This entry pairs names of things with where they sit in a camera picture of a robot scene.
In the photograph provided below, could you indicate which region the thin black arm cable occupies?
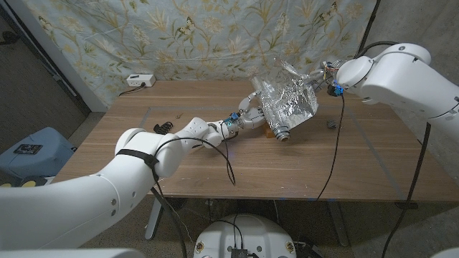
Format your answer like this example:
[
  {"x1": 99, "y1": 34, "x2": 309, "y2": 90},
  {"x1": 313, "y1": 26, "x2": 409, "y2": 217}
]
[
  {"x1": 315, "y1": 93, "x2": 346, "y2": 201},
  {"x1": 152, "y1": 123, "x2": 240, "y2": 186}
]

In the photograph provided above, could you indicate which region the black backdrop frame pole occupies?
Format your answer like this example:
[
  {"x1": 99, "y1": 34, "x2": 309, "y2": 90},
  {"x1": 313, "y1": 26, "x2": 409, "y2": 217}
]
[{"x1": 358, "y1": 0, "x2": 382, "y2": 54}]

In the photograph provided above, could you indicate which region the floral printed backdrop cloth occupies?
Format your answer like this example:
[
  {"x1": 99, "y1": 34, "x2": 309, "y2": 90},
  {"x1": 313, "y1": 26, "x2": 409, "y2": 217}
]
[{"x1": 21, "y1": 0, "x2": 377, "y2": 103}]

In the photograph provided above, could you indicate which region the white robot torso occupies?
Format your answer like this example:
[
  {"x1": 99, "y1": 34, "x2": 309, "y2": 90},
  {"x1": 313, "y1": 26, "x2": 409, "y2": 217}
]
[{"x1": 193, "y1": 214, "x2": 298, "y2": 258}]

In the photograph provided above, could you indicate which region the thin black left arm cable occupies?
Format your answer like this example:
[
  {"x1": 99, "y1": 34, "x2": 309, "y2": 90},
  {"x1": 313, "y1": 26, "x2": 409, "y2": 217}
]
[{"x1": 152, "y1": 123, "x2": 240, "y2": 186}]

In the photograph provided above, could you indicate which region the aluminum foil roll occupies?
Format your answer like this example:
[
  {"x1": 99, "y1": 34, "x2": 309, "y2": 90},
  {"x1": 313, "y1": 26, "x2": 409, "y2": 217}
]
[{"x1": 250, "y1": 58, "x2": 320, "y2": 143}]

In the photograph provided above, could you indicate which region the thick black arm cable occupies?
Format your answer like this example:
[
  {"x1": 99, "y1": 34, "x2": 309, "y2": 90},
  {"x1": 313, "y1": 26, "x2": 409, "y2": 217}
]
[
  {"x1": 354, "y1": 40, "x2": 432, "y2": 258},
  {"x1": 150, "y1": 186, "x2": 189, "y2": 258}
]

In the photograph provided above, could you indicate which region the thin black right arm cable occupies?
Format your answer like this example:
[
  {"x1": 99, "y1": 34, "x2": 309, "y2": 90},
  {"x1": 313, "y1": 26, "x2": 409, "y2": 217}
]
[{"x1": 315, "y1": 93, "x2": 346, "y2": 201}]

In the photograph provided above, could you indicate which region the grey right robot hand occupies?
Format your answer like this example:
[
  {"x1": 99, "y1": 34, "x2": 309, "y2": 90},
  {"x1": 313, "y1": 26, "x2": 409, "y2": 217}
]
[{"x1": 307, "y1": 59, "x2": 345, "y2": 92}]

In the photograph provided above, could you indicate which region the black power cord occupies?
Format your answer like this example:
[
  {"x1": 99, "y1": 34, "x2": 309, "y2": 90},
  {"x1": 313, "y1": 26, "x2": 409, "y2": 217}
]
[{"x1": 118, "y1": 82, "x2": 147, "y2": 97}]

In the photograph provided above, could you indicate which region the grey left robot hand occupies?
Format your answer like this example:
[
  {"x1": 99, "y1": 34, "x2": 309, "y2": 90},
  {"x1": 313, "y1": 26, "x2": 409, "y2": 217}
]
[{"x1": 237, "y1": 89, "x2": 268, "y2": 130}]

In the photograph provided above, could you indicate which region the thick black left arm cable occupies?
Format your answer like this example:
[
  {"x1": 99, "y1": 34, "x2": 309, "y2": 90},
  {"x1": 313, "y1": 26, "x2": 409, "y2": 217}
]
[{"x1": 150, "y1": 186, "x2": 189, "y2": 258}]

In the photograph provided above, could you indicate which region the grey metal table leg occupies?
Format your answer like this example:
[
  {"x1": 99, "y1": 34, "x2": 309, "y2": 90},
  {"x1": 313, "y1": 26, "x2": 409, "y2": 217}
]
[
  {"x1": 144, "y1": 196, "x2": 166, "y2": 241},
  {"x1": 326, "y1": 200, "x2": 351, "y2": 248}
]

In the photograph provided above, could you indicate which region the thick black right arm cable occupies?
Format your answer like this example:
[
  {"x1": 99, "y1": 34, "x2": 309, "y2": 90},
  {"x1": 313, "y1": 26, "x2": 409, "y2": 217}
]
[{"x1": 354, "y1": 40, "x2": 432, "y2": 258}]

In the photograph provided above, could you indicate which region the white power strip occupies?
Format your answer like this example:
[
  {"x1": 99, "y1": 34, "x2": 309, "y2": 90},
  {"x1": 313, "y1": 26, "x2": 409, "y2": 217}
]
[{"x1": 126, "y1": 73, "x2": 157, "y2": 88}]

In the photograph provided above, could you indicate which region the black card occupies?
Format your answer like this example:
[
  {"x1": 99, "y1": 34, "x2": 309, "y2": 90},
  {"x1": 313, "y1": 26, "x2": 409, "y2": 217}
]
[{"x1": 13, "y1": 143, "x2": 43, "y2": 156}]

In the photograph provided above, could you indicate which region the white robot shoulder cover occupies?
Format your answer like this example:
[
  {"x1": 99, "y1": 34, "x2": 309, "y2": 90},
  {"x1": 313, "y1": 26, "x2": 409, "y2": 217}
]
[{"x1": 0, "y1": 248, "x2": 146, "y2": 258}]

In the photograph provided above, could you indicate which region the black hair claw clip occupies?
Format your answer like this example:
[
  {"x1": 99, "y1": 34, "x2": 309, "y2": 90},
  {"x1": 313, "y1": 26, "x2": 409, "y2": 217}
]
[{"x1": 153, "y1": 121, "x2": 174, "y2": 135}]

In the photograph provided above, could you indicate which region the black round knob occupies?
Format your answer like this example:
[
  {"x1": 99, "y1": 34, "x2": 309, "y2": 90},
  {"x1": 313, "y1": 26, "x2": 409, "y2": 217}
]
[{"x1": 0, "y1": 30, "x2": 21, "y2": 46}]

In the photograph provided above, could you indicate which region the blue grey storage bin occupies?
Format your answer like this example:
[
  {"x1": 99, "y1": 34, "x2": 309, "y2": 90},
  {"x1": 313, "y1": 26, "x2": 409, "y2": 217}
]
[{"x1": 0, "y1": 126, "x2": 76, "y2": 180}]

